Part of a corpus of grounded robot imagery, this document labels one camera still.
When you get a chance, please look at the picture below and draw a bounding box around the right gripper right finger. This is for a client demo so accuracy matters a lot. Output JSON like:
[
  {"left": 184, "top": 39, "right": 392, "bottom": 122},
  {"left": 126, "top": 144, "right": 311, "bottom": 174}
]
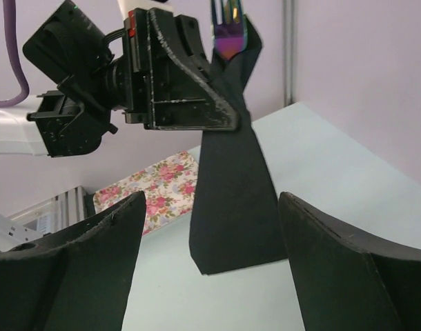
[{"left": 279, "top": 192, "right": 421, "bottom": 331}]

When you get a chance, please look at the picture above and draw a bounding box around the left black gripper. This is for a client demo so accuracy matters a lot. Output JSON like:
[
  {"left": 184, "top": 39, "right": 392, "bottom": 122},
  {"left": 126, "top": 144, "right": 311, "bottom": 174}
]
[{"left": 104, "top": 8, "right": 239, "bottom": 131}]

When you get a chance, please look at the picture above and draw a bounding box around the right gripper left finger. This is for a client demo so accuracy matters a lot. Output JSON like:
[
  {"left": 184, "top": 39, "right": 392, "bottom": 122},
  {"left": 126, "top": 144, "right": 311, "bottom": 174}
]
[{"left": 0, "top": 192, "right": 146, "bottom": 330}]

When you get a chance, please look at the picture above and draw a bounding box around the iridescent rainbow fork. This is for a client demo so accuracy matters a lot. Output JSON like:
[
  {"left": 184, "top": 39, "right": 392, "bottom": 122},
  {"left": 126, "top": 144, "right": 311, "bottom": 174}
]
[{"left": 210, "top": 0, "right": 248, "bottom": 61}]

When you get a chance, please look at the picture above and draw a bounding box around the black paper napkin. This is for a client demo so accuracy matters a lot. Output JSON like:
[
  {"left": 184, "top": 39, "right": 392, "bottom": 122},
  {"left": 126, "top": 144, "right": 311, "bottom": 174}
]
[{"left": 189, "top": 21, "right": 288, "bottom": 275}]

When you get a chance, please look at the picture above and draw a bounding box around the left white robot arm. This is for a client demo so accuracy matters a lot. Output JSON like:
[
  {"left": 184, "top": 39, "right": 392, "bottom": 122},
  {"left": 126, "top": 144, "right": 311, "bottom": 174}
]
[{"left": 0, "top": 1, "right": 239, "bottom": 157}]

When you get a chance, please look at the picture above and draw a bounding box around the floral cloth mat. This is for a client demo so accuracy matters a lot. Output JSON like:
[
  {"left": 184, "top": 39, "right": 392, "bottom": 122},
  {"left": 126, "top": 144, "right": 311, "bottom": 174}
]
[{"left": 92, "top": 151, "right": 198, "bottom": 234}]

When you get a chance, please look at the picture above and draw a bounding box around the aluminium rail frame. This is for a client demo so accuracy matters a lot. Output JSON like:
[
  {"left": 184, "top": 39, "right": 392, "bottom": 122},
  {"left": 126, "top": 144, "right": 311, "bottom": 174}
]
[{"left": 8, "top": 186, "right": 87, "bottom": 235}]

